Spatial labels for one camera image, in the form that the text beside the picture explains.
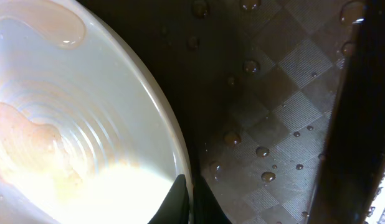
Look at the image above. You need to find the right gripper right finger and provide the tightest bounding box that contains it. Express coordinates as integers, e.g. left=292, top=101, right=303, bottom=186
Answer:
left=193, top=176, right=231, bottom=224

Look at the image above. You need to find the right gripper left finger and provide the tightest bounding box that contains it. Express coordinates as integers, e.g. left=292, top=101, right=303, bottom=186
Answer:
left=148, top=174, right=189, bottom=224

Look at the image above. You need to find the white plate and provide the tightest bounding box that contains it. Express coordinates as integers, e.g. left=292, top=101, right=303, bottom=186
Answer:
left=0, top=0, right=193, bottom=223

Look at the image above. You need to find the brown plastic serving tray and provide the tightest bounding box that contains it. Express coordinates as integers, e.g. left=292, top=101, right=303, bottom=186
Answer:
left=83, top=0, right=385, bottom=223

